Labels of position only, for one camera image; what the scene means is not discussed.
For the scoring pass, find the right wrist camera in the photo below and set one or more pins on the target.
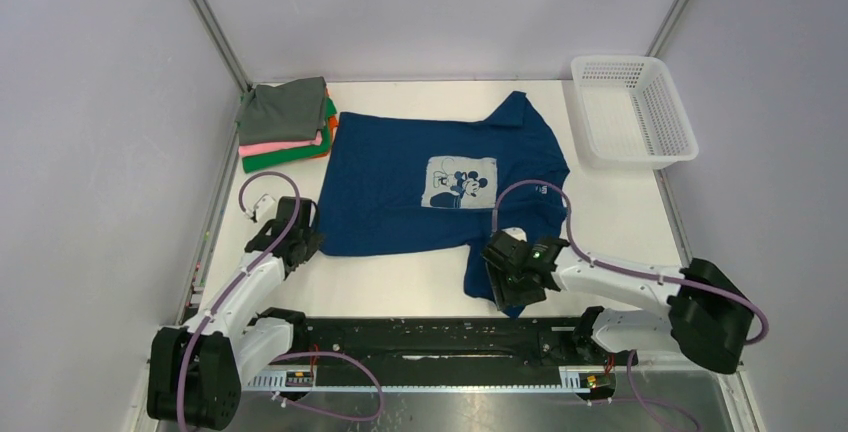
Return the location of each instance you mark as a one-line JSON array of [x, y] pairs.
[[517, 233]]

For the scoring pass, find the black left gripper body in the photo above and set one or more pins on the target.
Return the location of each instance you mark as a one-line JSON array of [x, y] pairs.
[[312, 241]]

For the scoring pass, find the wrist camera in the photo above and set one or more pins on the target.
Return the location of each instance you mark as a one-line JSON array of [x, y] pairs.
[[264, 209], [517, 233]]

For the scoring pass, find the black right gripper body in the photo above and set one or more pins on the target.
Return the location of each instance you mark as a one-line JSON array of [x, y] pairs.
[[507, 288]]

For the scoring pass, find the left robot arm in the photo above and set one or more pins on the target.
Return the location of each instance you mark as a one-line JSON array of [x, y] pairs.
[[198, 370]]

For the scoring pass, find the orange folded t-shirt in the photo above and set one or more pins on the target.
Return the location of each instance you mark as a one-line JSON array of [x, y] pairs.
[[332, 123]]

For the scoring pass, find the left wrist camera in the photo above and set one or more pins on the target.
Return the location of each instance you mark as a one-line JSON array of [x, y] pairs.
[[264, 209]]

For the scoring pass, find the green folded t-shirt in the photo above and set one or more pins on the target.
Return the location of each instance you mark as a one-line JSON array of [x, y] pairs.
[[265, 161]]

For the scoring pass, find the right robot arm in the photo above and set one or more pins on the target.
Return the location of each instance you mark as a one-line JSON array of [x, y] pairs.
[[695, 311]]

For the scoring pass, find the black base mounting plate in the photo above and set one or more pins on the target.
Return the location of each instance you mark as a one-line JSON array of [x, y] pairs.
[[425, 354]]

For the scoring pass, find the pink folded t-shirt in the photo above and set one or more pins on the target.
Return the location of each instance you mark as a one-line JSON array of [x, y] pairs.
[[269, 147]]

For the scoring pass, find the white perforated plastic basket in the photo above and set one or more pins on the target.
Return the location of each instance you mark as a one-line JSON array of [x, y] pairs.
[[630, 115]]

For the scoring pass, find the grey folded t-shirt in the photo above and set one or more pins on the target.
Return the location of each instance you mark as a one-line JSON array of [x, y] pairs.
[[293, 111]]

